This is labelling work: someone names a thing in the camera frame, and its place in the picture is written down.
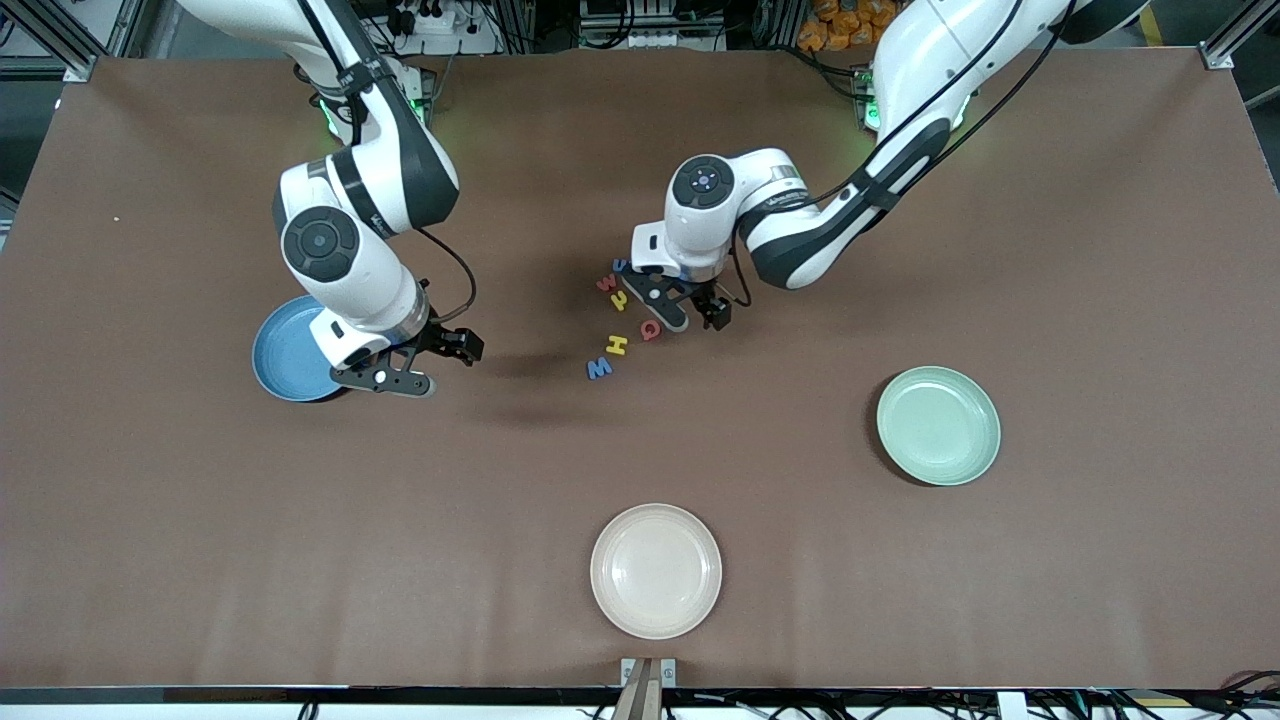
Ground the blue round plate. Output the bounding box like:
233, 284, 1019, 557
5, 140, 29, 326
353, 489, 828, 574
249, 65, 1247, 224
252, 295, 351, 403

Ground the dark electronics rack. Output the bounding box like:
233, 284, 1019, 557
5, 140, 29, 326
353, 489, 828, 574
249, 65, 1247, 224
575, 0, 731, 53

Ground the metal bracket with wooden post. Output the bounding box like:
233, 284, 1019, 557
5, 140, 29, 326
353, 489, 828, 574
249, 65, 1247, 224
620, 657, 678, 720

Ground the green round plate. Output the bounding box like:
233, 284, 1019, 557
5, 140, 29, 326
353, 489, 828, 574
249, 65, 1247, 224
877, 366, 1002, 487

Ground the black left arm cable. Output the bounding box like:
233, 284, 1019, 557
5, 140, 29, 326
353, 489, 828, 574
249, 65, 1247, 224
730, 0, 1076, 309

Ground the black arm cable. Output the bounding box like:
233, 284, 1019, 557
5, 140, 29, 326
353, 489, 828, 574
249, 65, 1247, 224
295, 0, 479, 326
730, 0, 1076, 309

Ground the orange objects pile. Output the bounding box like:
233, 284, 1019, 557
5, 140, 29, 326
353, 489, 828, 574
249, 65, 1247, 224
798, 0, 906, 53

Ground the brown table mat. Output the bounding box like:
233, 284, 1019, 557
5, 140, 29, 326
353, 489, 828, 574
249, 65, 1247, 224
0, 45, 1280, 691

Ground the cream round plate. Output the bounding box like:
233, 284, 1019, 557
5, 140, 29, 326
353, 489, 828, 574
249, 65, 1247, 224
590, 503, 723, 641

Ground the white power strip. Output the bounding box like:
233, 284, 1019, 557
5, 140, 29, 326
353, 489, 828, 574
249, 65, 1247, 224
398, 5, 501, 56

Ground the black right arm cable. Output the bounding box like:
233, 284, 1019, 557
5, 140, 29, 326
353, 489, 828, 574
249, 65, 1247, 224
295, 0, 479, 326

